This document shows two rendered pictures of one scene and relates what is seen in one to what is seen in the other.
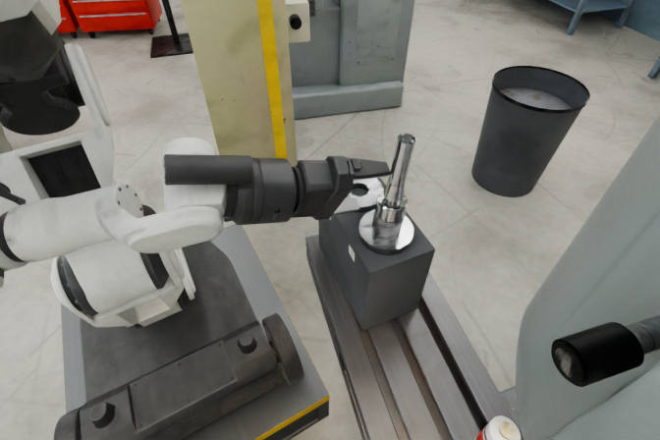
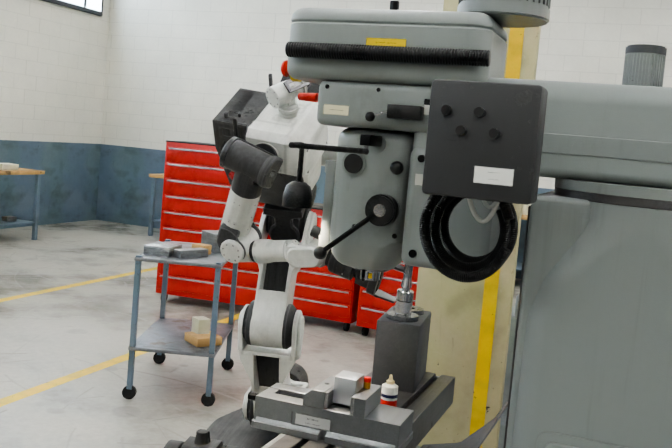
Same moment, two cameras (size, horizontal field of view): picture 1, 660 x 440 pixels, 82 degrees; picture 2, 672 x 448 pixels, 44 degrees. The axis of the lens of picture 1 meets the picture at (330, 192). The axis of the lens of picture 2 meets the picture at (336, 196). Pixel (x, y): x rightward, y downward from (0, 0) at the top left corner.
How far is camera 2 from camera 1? 201 cm
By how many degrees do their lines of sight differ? 51
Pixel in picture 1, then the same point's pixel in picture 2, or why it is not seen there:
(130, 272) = (275, 317)
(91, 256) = (265, 300)
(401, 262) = (396, 323)
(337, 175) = not seen: hidden behind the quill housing
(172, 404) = not seen: outside the picture
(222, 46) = (442, 305)
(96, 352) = (214, 432)
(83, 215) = (279, 243)
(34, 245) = (259, 248)
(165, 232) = (300, 249)
